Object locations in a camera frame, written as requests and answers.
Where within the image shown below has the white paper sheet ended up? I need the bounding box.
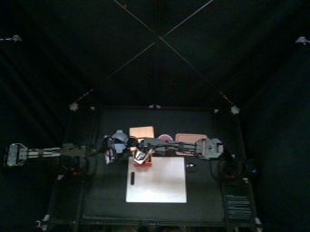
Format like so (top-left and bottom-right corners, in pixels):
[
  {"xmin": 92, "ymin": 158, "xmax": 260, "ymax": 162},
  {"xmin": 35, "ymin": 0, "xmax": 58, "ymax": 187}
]
[{"xmin": 125, "ymin": 156, "xmax": 188, "ymax": 204}]

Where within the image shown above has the blue grey toy object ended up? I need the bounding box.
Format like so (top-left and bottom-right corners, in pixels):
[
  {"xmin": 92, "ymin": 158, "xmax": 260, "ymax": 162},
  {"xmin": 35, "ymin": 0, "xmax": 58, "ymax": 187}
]
[{"xmin": 110, "ymin": 130, "xmax": 132, "ymax": 153}]

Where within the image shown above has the brown wooden board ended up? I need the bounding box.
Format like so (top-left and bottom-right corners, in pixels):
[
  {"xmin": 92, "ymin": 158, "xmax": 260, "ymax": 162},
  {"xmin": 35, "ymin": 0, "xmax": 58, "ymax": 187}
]
[{"xmin": 174, "ymin": 132, "xmax": 209, "ymax": 157}]

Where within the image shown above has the pink sticky note pad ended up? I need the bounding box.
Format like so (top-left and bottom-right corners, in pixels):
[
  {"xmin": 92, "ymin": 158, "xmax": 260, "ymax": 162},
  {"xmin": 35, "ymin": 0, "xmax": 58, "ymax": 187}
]
[{"xmin": 129, "ymin": 126, "xmax": 157, "ymax": 143}]

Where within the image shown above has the pink round toy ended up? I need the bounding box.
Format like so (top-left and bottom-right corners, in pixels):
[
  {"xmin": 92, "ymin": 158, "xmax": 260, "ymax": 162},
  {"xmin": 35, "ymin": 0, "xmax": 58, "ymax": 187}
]
[{"xmin": 157, "ymin": 134, "xmax": 176, "ymax": 143}]

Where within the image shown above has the orange toy carrot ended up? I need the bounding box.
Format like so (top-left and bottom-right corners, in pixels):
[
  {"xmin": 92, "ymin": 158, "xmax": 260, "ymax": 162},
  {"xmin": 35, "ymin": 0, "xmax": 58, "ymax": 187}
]
[{"xmin": 130, "ymin": 146, "xmax": 154, "ymax": 168}]

